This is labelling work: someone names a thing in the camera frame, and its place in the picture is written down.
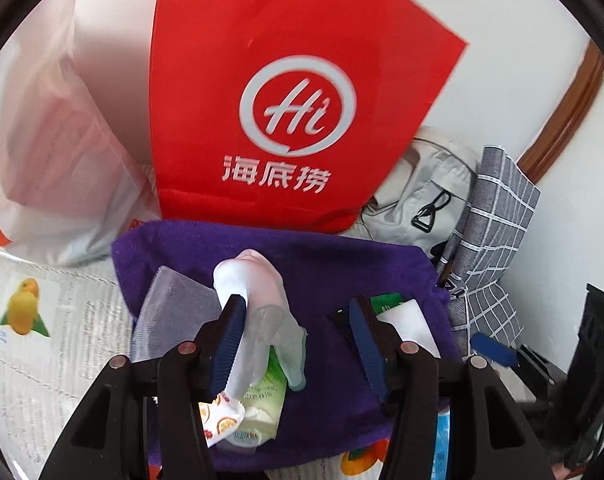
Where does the fruit print tablecloth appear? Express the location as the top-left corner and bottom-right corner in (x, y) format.
(0, 245), (532, 480)

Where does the white rubber glove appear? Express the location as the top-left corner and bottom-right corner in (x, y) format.
(213, 249), (295, 396)

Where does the blue and white box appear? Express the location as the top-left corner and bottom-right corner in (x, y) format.
(432, 400), (455, 480)

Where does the fruit print tissue pack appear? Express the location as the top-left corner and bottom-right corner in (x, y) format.
(198, 391), (247, 448)

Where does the brown wooden frame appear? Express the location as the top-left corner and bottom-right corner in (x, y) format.
(514, 40), (604, 176)

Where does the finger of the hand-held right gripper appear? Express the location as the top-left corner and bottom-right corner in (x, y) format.
(470, 332), (566, 402)

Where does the white mesh pouch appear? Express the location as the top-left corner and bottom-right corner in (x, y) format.
(130, 266), (223, 363)

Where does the grey fabric bag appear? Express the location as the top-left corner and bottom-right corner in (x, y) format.
(359, 126), (482, 258)

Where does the grey checked cloth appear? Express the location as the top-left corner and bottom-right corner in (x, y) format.
(444, 145), (541, 361)

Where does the red paper bag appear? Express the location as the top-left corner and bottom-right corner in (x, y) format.
(149, 0), (468, 235)

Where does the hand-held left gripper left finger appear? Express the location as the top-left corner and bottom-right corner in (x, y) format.
(39, 294), (247, 480)

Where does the green wet wipes packet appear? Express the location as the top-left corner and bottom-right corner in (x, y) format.
(227, 347), (289, 448)

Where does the white paper packet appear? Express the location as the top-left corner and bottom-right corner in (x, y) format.
(377, 297), (443, 361)

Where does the purple towel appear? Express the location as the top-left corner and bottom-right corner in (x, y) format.
(111, 219), (460, 471)

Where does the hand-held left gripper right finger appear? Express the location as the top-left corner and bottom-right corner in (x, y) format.
(348, 296), (557, 480)

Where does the black cloth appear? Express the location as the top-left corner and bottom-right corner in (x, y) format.
(328, 307), (363, 346)

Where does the white plastic bag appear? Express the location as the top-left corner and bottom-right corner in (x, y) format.
(0, 0), (163, 267)

